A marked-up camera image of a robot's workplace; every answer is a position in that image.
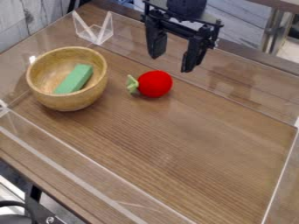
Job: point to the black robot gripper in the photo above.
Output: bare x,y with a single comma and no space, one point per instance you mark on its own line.
185,18

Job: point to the green rectangular block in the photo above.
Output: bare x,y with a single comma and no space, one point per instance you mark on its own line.
75,79

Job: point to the brown wooden bowl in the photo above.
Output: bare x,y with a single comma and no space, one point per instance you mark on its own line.
47,72

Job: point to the red plush tomato toy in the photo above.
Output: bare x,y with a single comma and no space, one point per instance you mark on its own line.
153,84

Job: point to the metal table leg background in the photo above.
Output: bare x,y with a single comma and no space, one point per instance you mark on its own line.
277,29

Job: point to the clear acrylic table barrier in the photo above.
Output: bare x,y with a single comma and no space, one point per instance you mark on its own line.
85,186

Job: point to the clear acrylic corner bracket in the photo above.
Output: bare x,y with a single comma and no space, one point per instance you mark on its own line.
97,33

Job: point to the black table leg bracket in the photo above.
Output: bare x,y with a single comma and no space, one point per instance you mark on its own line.
43,215

